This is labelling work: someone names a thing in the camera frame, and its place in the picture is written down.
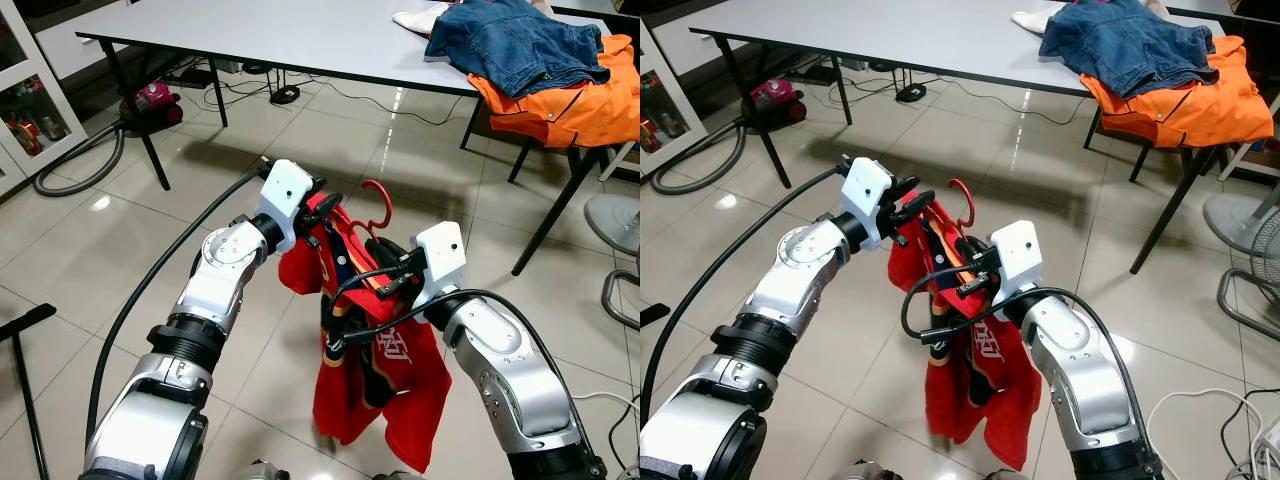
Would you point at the magenta vacuum cleaner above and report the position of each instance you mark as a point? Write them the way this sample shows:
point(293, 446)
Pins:
point(150, 103)
point(775, 97)

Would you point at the grey floor fan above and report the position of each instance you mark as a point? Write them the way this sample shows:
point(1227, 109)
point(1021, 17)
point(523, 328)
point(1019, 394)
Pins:
point(1250, 240)
point(615, 230)

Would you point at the grey robot body part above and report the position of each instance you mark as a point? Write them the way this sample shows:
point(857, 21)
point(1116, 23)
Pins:
point(865, 470)
point(262, 470)

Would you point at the red velvet hanger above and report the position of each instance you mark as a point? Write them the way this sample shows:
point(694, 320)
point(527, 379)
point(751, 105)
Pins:
point(378, 188)
point(962, 186)

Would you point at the red sports jersey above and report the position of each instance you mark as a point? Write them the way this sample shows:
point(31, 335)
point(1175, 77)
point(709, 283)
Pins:
point(410, 390)
point(1005, 410)

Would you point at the black power adapter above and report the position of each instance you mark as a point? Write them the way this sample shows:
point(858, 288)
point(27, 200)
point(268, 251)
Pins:
point(285, 95)
point(910, 93)

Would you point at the black metal stand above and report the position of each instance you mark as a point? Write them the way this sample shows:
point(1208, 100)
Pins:
point(655, 312)
point(25, 320)

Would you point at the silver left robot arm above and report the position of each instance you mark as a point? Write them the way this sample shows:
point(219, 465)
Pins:
point(800, 270)
point(220, 275)

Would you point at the orange shirt with black piping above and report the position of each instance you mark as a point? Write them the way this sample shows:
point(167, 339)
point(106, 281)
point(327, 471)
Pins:
point(580, 110)
point(1180, 105)

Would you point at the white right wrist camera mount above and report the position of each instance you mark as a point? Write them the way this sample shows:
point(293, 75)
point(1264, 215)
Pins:
point(440, 255)
point(1015, 255)

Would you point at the white glass door cabinet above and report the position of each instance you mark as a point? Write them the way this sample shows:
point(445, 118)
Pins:
point(670, 100)
point(25, 90)

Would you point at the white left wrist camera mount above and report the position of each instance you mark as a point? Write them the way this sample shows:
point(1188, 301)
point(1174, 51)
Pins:
point(285, 195)
point(865, 195)

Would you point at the blue denim garment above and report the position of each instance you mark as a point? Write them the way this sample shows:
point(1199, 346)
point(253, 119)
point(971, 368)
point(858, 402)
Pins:
point(1120, 45)
point(510, 45)

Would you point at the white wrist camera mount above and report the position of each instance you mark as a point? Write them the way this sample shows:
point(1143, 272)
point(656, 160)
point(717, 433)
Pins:
point(440, 255)
point(1015, 255)
point(865, 195)
point(285, 195)

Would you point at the grey table with black legs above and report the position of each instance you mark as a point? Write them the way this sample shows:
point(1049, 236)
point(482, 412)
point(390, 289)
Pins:
point(900, 40)
point(280, 30)

